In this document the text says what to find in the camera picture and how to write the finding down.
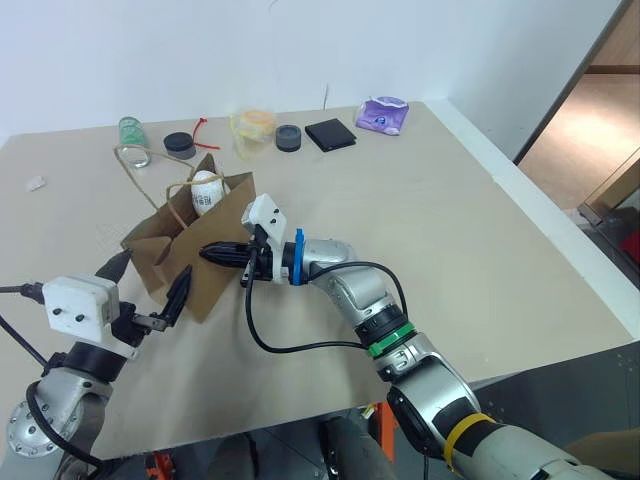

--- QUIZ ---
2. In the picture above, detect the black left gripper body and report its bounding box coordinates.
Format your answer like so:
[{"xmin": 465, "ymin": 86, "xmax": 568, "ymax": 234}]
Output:
[{"xmin": 110, "ymin": 299, "xmax": 169, "ymax": 347}]

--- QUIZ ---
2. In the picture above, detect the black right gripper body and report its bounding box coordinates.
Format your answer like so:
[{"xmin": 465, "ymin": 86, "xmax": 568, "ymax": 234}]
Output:
[{"xmin": 239, "ymin": 234, "xmax": 284, "ymax": 289}]

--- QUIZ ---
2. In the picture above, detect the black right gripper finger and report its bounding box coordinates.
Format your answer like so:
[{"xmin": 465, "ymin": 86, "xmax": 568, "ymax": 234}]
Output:
[
  {"xmin": 199, "ymin": 241, "xmax": 250, "ymax": 258},
  {"xmin": 205, "ymin": 253, "xmax": 250, "ymax": 269}
]

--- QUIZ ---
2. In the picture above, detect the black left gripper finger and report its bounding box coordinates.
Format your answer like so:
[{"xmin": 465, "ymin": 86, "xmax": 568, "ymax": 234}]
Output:
[
  {"xmin": 94, "ymin": 249, "xmax": 133, "ymax": 285},
  {"xmin": 163, "ymin": 264, "xmax": 194, "ymax": 330}
]

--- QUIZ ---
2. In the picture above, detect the brown paper bag with handles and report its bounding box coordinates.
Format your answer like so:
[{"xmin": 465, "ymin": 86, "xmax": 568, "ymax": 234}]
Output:
[{"xmin": 113, "ymin": 143, "xmax": 258, "ymax": 324}]

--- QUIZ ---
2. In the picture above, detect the white and yellow egg plush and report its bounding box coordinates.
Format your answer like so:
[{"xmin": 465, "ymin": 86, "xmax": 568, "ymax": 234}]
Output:
[{"xmin": 190, "ymin": 170, "xmax": 233, "ymax": 218}]

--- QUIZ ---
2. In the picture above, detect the clear bag with yellow contents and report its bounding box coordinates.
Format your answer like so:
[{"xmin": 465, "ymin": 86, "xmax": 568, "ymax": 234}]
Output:
[{"xmin": 229, "ymin": 105, "xmax": 278, "ymax": 162}]

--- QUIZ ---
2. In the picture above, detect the purple wipes packet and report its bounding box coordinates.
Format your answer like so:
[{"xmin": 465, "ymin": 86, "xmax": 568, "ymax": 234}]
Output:
[{"xmin": 354, "ymin": 95, "xmax": 409, "ymax": 137}]

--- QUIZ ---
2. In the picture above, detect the black round container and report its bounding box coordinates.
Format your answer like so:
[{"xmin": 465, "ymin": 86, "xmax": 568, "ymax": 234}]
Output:
[{"xmin": 162, "ymin": 131, "xmax": 197, "ymax": 162}]

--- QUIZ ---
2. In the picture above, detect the red zip tie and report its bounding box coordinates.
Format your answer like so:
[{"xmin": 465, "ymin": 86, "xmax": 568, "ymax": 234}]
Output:
[{"xmin": 193, "ymin": 116, "xmax": 222, "ymax": 151}]

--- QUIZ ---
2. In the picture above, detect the grey round container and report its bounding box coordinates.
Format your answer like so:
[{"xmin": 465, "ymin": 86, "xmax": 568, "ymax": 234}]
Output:
[{"xmin": 273, "ymin": 124, "xmax": 303, "ymax": 153}]

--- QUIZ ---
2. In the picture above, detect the orange table leg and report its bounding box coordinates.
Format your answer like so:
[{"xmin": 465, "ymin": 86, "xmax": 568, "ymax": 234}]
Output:
[
  {"xmin": 144, "ymin": 449, "xmax": 177, "ymax": 480},
  {"xmin": 373, "ymin": 399, "xmax": 399, "ymax": 467}
]

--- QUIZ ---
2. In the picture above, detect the black wallet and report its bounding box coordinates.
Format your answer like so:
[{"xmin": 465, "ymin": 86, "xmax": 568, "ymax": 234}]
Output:
[{"xmin": 304, "ymin": 118, "xmax": 359, "ymax": 154}]

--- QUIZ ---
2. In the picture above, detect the dark rounded shape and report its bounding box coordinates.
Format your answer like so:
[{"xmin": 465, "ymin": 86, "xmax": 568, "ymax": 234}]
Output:
[{"xmin": 318, "ymin": 416, "xmax": 397, "ymax": 480}]

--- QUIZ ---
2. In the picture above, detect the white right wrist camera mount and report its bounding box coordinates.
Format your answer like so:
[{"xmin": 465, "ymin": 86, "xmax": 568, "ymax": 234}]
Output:
[{"xmin": 240, "ymin": 193, "xmax": 292, "ymax": 287}]

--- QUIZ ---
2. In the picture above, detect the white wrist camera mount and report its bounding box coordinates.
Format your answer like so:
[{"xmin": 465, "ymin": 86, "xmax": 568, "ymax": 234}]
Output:
[
  {"xmin": 240, "ymin": 193, "xmax": 292, "ymax": 287},
  {"xmin": 41, "ymin": 275, "xmax": 141, "ymax": 362}
]

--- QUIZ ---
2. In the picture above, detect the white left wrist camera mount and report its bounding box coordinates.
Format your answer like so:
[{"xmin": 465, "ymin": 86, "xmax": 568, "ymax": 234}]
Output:
[{"xmin": 41, "ymin": 275, "xmax": 141, "ymax": 362}]

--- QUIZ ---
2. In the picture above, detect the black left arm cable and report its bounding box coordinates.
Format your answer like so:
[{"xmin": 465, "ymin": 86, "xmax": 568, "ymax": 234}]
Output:
[{"xmin": 0, "ymin": 282, "xmax": 109, "ymax": 480}]

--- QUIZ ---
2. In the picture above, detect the grey metal table frame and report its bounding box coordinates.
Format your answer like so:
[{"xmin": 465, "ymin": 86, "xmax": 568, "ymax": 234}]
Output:
[{"xmin": 472, "ymin": 343, "xmax": 640, "ymax": 442}]

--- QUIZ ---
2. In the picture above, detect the dark door frame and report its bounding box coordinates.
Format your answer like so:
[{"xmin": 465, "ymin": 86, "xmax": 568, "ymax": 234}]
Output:
[{"xmin": 511, "ymin": 0, "xmax": 640, "ymax": 167}]

